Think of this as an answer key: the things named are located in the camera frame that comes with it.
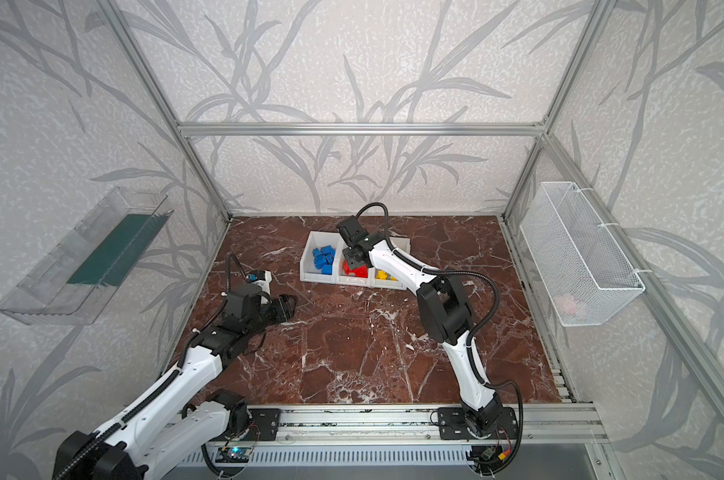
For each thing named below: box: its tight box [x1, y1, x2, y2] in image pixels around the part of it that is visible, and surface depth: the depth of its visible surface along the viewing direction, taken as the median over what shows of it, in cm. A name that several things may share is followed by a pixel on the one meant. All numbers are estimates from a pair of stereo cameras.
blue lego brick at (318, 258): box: [312, 248, 324, 269], surface depth 105 cm
